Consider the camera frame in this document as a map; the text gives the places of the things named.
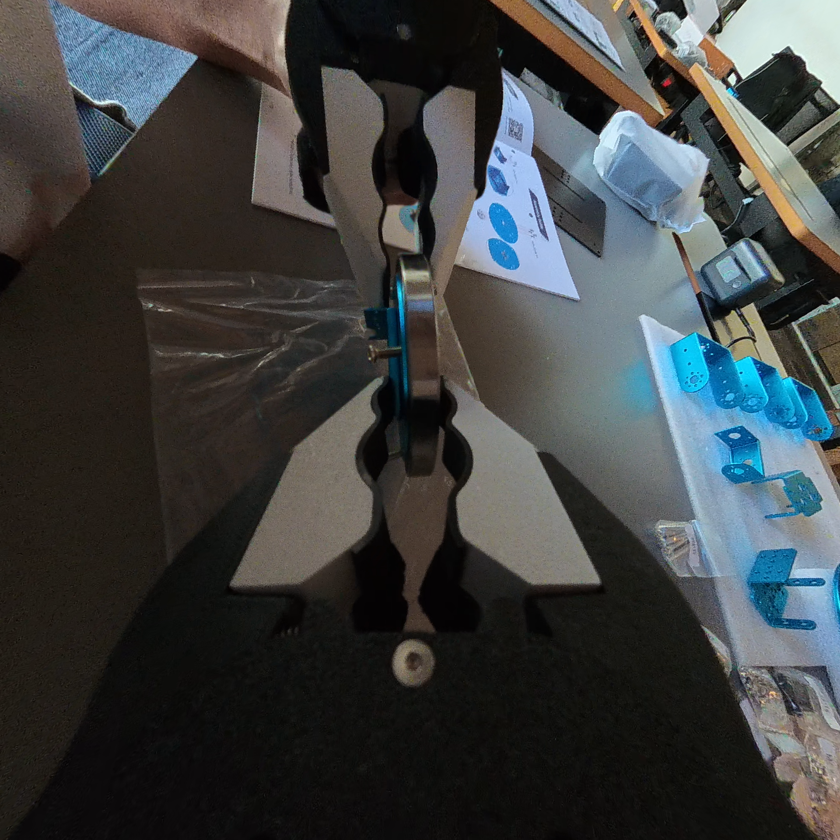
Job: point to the black metal plate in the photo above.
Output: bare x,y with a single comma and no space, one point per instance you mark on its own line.
577,210

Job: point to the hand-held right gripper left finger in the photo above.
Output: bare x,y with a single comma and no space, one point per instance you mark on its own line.
302,518

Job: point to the person's left hand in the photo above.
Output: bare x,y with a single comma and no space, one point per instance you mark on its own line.
401,194

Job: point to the grey desk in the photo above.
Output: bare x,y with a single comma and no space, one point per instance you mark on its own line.
590,394

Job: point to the person's left forearm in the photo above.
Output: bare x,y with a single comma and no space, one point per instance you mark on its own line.
197,33

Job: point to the white foam sheet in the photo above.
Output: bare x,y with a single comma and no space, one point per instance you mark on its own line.
695,459

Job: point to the white instruction booklet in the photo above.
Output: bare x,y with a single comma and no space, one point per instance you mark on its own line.
525,262

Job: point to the translucent plastic parts bag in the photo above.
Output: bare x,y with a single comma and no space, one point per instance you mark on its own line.
649,170

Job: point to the long silver screw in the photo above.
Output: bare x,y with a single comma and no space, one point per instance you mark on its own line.
377,354

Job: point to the dark blue multi-hole bracket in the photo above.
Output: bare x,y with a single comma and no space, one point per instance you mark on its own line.
800,492

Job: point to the wooden edged background desk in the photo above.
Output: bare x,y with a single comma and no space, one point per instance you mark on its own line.
774,164
630,92

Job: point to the clear flat plastic bag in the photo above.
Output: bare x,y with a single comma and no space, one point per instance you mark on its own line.
229,341

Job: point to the pile of small hardware bags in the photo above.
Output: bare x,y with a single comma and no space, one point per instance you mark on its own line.
787,709

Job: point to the white paper sheet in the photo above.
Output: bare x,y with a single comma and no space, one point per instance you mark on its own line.
577,26

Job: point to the wide blue U bracket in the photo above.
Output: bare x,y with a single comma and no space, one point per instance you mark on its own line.
771,590

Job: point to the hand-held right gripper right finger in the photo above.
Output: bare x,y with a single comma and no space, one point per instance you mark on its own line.
525,518

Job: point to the clear bag of long screws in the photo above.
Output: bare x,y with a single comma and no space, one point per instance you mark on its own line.
682,544

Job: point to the grey screen device on stand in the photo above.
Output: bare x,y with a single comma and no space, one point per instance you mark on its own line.
741,269

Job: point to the small blue U bracket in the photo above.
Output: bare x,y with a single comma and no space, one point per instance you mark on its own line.
741,453

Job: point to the grey woven fabric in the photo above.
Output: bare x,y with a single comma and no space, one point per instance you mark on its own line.
111,79

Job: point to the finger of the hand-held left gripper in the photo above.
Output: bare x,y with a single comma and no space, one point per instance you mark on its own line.
348,164
456,164

